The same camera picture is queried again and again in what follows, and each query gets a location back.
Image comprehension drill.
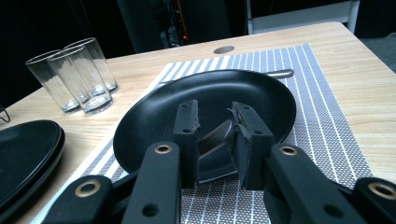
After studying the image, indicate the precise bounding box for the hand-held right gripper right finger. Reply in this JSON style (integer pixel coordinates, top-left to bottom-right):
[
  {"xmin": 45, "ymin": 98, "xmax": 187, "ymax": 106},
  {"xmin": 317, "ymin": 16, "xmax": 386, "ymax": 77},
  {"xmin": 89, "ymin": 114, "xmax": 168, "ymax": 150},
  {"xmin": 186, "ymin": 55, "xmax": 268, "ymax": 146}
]
[{"xmin": 227, "ymin": 101, "xmax": 275, "ymax": 191}]

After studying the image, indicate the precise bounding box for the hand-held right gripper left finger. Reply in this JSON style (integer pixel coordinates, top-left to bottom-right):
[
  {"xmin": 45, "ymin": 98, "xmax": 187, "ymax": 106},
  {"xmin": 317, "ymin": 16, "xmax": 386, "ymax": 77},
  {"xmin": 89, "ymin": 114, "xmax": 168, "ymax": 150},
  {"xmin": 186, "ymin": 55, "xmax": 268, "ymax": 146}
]
[{"xmin": 172, "ymin": 99, "xmax": 201, "ymax": 190}]

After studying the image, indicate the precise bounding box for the black plate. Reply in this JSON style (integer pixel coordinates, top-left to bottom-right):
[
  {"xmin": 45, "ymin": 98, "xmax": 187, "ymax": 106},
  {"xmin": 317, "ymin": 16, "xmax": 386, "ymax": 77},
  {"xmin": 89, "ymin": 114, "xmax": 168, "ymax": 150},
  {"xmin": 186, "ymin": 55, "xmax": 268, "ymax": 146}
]
[
  {"xmin": 112, "ymin": 68, "xmax": 297, "ymax": 185},
  {"xmin": 0, "ymin": 124, "xmax": 66, "ymax": 223},
  {"xmin": 0, "ymin": 119, "xmax": 63, "ymax": 213}
]

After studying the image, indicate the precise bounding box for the grey striped placemat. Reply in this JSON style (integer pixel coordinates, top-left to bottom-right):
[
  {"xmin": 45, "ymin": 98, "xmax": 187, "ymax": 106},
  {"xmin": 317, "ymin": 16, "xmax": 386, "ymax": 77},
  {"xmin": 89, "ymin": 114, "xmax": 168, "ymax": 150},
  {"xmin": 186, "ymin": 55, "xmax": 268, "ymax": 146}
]
[{"xmin": 31, "ymin": 42, "xmax": 374, "ymax": 224}]

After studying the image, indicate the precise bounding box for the dark equipment rack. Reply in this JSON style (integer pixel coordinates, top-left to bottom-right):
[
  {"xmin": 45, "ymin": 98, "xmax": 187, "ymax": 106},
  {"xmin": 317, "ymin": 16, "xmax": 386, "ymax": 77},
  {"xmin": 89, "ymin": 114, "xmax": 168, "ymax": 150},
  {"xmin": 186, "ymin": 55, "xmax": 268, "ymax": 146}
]
[{"xmin": 116, "ymin": 0, "xmax": 233, "ymax": 54}]

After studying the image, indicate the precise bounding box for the clear drinking glass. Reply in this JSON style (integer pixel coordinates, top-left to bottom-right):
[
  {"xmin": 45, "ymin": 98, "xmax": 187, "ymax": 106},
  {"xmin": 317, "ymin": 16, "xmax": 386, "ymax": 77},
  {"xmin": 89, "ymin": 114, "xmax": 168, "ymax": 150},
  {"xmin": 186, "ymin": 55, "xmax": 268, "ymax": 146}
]
[
  {"xmin": 64, "ymin": 36, "xmax": 120, "ymax": 94},
  {"xmin": 25, "ymin": 49, "xmax": 82, "ymax": 114},
  {"xmin": 47, "ymin": 45, "xmax": 114, "ymax": 116}
]

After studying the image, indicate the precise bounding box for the white metal stand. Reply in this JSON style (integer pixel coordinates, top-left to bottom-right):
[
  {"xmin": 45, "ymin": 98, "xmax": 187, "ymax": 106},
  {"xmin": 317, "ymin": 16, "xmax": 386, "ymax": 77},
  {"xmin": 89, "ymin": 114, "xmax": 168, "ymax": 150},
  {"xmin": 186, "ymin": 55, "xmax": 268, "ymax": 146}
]
[{"xmin": 246, "ymin": 0, "xmax": 361, "ymax": 35}]

